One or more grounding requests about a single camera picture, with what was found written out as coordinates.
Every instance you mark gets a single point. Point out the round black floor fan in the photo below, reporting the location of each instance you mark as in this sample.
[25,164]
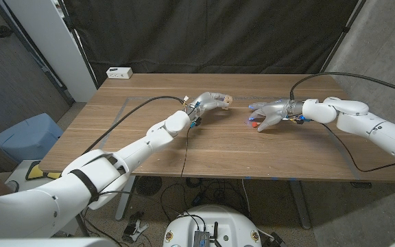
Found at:
[148,186]

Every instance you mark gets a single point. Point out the grey electronics box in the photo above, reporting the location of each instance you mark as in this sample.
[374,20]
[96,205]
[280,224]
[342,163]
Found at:
[201,239]

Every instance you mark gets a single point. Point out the wooden screw with red head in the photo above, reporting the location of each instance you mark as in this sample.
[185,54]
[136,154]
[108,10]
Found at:
[254,125]

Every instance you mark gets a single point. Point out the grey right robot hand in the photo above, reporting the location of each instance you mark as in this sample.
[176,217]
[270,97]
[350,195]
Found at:
[276,109]

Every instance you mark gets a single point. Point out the blue plastic bin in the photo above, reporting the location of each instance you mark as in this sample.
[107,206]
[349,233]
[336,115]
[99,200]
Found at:
[26,137]

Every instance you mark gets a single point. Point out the small black device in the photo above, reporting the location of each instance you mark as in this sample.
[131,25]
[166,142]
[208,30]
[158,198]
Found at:
[277,240]

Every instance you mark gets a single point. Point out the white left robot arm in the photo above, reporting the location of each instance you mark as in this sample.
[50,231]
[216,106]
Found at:
[98,168]

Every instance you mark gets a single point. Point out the white pillar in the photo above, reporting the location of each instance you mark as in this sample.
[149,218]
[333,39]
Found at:
[53,44]

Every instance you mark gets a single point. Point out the black white floor gadget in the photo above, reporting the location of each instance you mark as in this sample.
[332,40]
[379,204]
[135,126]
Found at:
[134,228]

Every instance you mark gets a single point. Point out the white table leg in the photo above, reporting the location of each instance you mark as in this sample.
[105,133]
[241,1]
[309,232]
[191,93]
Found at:
[123,206]

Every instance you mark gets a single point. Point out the black backdrop stand pole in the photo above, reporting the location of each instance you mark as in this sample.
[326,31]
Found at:
[77,44]
[343,32]

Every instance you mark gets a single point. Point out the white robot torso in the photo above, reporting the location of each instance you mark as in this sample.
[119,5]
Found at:
[214,219]

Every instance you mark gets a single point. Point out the grey table leg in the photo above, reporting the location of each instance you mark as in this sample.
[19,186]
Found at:
[298,206]

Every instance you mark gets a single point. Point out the wooden block with holes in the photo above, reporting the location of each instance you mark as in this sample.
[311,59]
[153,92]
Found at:
[229,100]

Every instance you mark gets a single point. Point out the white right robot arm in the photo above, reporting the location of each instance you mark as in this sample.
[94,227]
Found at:
[369,123]

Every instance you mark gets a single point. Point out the white power strip box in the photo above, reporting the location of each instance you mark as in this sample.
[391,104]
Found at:
[119,72]

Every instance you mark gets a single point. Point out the yellow black object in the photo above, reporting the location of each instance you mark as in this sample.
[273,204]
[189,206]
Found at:
[35,171]

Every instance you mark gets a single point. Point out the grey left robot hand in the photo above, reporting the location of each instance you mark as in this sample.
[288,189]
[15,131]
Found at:
[206,103]

